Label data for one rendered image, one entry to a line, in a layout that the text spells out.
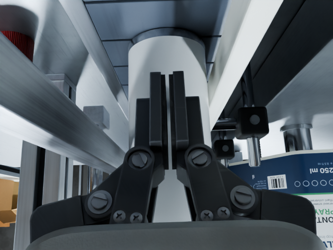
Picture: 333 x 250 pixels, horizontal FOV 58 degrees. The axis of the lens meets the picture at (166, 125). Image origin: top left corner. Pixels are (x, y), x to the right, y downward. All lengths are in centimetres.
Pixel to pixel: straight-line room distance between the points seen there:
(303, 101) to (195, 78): 20
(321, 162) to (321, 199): 5
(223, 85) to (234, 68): 2
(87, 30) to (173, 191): 11
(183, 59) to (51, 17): 14
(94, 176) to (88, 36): 16
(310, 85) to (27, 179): 31
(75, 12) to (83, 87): 24
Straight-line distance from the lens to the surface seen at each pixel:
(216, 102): 21
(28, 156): 37
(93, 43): 21
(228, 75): 17
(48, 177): 36
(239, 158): 68
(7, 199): 284
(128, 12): 18
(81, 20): 19
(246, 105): 33
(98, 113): 32
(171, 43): 18
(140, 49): 19
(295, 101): 36
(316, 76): 29
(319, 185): 47
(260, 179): 52
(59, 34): 30
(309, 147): 48
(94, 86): 41
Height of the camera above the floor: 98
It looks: 14 degrees down
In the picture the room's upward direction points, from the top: 178 degrees clockwise
